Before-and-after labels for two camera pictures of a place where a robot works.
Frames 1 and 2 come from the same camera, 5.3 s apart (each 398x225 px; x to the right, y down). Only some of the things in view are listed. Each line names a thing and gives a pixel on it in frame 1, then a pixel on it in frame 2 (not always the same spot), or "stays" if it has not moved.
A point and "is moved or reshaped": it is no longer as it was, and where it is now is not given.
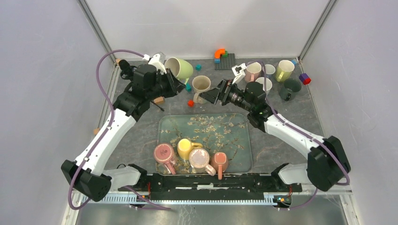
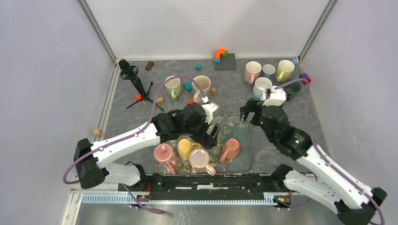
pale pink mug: (199, 160) stays
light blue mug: (268, 84) stays
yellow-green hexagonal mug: (284, 69) stays
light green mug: (182, 69) is moved or reshaped
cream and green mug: (200, 83) stays
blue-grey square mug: (270, 70) stays
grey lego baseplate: (226, 63) stays
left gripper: (175, 86) → (211, 140)
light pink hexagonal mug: (252, 71) stays
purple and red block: (305, 78) stays
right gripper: (212, 95) → (255, 106)
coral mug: (220, 161) → (230, 149)
